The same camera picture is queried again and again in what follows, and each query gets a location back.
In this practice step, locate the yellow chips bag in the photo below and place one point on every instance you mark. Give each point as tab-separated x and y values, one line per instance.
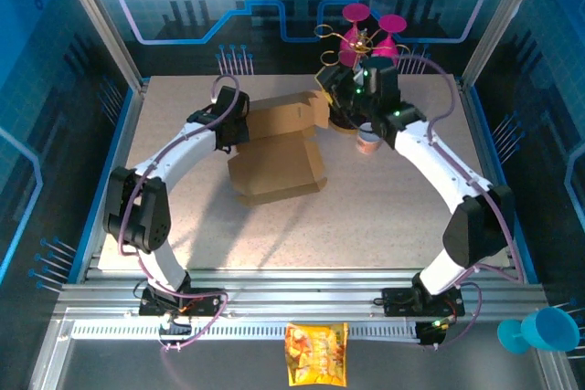
316	355

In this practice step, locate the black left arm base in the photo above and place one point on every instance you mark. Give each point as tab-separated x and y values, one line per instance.
183	303

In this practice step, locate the pink tin can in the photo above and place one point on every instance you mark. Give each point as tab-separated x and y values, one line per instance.
367	143

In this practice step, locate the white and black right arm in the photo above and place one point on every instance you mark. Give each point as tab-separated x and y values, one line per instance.
457	171

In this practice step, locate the blue plastic goblet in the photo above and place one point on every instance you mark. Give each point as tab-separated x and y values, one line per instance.
550	328

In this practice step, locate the brown cardboard paper box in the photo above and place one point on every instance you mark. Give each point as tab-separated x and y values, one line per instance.
274	166

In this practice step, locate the aluminium frame post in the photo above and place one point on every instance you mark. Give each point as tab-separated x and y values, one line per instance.
98	20
503	15

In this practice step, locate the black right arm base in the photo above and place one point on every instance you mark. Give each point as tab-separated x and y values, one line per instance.
425	302

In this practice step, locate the aluminium frame rail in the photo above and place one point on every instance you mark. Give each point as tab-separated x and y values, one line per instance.
297	291

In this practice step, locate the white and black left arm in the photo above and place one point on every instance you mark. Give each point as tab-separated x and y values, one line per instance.
151	180

